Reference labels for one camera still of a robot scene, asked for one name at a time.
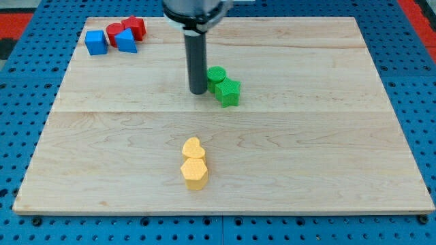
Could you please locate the green star block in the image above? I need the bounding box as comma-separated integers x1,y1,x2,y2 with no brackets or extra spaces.
215,78,240,108

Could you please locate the green cylinder block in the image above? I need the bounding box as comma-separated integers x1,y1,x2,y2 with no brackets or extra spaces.
206,66,227,93

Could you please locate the red star block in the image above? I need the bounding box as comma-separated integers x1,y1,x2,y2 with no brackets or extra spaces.
121,16,146,41

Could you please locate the yellow heart block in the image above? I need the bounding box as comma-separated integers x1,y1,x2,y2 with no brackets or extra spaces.
182,137,206,162

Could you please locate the yellow hexagon block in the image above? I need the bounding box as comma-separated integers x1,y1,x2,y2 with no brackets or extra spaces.
181,158,208,191

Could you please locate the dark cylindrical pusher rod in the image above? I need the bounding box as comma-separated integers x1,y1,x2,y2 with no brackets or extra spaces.
184,34,208,95

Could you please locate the light wooden board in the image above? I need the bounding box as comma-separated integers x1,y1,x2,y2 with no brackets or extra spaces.
13,17,435,216

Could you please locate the blue triangle block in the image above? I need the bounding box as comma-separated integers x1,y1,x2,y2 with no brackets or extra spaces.
115,28,138,53

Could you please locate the red cylinder block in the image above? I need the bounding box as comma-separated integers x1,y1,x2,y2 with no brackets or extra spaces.
106,22,124,48

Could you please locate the blue cube block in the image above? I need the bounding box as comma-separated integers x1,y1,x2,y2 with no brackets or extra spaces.
84,30,108,56

